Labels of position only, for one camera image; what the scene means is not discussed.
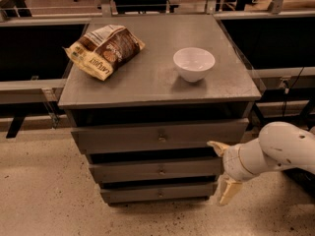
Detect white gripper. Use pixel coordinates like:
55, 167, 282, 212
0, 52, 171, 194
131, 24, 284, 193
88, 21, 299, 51
207, 141, 254, 206

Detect grey drawer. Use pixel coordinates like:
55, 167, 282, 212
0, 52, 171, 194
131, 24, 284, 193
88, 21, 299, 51
72, 118, 249, 154
100, 182, 218, 205
90, 156, 222, 183

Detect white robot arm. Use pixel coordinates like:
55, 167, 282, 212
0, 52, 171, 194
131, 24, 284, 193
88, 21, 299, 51
207, 122, 315, 206

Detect grey bottom drawer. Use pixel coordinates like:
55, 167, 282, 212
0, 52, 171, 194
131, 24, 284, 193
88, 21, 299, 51
100, 182, 218, 205

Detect grey top drawer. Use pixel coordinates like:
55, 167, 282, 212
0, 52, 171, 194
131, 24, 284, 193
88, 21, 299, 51
72, 118, 249, 154

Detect grey drawer cabinet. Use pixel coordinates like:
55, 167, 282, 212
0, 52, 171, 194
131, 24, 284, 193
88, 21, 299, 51
57, 14, 262, 206

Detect white ceramic bowl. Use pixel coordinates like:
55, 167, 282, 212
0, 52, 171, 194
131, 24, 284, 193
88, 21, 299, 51
173, 47, 216, 83

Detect brown yellow snack bag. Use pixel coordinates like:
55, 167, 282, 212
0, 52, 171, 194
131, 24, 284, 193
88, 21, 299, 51
65, 25, 145, 81

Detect black floor cable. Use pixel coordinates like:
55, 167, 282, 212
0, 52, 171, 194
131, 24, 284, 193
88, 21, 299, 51
281, 67, 304, 120

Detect grey metal railing frame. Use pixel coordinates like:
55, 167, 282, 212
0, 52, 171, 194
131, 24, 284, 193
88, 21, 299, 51
1, 15, 314, 128

